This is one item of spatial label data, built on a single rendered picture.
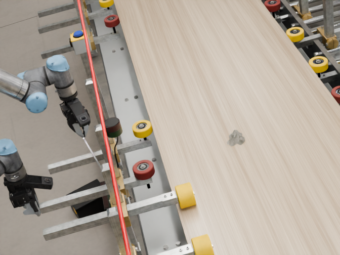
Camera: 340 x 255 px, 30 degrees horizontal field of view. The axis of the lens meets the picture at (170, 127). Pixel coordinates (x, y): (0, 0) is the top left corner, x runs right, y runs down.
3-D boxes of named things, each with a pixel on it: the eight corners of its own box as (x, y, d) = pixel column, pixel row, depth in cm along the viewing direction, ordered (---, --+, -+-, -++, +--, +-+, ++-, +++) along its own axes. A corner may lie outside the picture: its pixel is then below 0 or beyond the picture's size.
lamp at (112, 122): (118, 173, 239) (103, 128, 226) (116, 164, 243) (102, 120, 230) (133, 168, 239) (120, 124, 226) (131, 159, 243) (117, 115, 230)
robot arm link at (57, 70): (42, 57, 235) (64, 50, 236) (51, 81, 242) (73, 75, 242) (44, 68, 229) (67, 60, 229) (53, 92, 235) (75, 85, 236)
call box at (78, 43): (76, 56, 264) (71, 41, 259) (75, 49, 269) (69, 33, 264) (92, 52, 264) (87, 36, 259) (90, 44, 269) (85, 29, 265)
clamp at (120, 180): (115, 201, 238) (111, 192, 235) (110, 178, 249) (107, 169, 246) (129, 197, 238) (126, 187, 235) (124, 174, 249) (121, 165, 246)
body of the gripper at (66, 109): (79, 108, 254) (71, 83, 246) (88, 117, 247) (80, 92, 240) (62, 116, 251) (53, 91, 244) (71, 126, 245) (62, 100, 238)
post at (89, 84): (115, 174, 273) (84, 83, 243) (114, 169, 275) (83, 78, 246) (123, 172, 273) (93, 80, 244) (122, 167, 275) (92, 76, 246)
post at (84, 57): (105, 136, 291) (78, 53, 264) (104, 129, 295) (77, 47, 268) (115, 133, 292) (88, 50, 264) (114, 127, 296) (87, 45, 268)
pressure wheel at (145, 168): (140, 197, 241) (133, 175, 234) (137, 183, 247) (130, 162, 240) (161, 191, 241) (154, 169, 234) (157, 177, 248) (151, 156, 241)
